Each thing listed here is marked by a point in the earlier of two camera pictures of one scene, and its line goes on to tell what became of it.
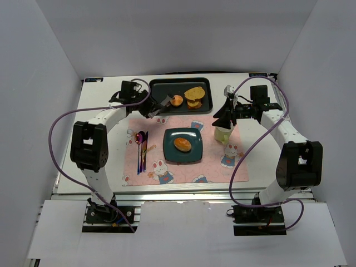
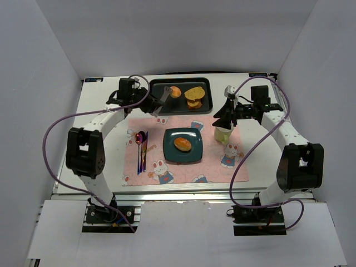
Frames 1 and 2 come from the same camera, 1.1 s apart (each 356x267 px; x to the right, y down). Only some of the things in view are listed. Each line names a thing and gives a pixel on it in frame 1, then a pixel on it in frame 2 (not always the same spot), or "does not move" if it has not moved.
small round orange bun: [178, 100] -> [174, 92]
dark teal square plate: [171, 154] does not move
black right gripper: [231, 113] does not move
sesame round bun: [182, 144] does not move
